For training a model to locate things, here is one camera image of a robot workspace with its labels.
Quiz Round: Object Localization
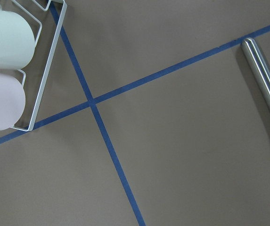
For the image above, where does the steel muddler black tip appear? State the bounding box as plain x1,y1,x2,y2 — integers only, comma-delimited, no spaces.
241,37,270,111

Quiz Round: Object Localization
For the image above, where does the pale pink plastic cup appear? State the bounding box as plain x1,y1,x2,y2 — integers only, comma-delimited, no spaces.
0,73,25,130

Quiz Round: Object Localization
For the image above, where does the pale green plastic cup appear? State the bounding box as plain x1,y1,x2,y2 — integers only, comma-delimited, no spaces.
0,10,35,70

